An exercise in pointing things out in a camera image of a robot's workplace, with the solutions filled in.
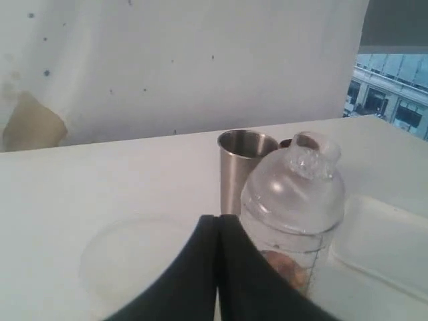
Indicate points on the clear plastic shaker cup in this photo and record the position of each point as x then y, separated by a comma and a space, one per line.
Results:
309, 251

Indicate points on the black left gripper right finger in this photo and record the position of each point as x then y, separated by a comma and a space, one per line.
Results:
249, 288

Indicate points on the translucent white plastic container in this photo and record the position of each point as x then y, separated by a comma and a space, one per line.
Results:
126, 256

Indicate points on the stainless steel tumbler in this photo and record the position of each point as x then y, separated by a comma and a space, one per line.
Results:
240, 152

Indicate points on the white rectangular plastic tray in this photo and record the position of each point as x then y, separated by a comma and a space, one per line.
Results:
385, 243

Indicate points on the clear plastic shaker lid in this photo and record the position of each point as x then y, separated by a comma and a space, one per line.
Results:
297, 189

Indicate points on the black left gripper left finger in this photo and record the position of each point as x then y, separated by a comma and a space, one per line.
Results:
187, 290

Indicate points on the small brown wooden cup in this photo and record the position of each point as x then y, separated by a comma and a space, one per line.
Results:
285, 143

